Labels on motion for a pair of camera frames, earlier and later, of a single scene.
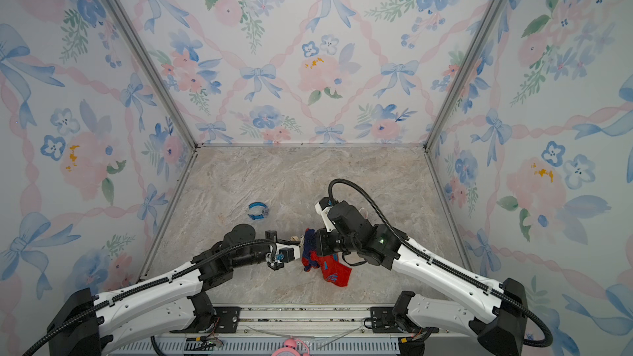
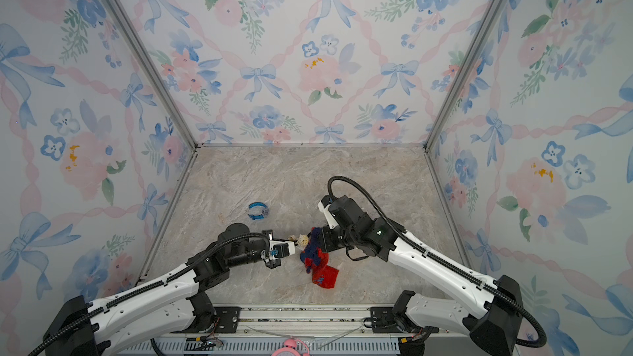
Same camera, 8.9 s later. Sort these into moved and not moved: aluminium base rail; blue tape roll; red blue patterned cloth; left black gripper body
Moved: red blue patterned cloth
Not moved: left black gripper body; blue tape roll; aluminium base rail
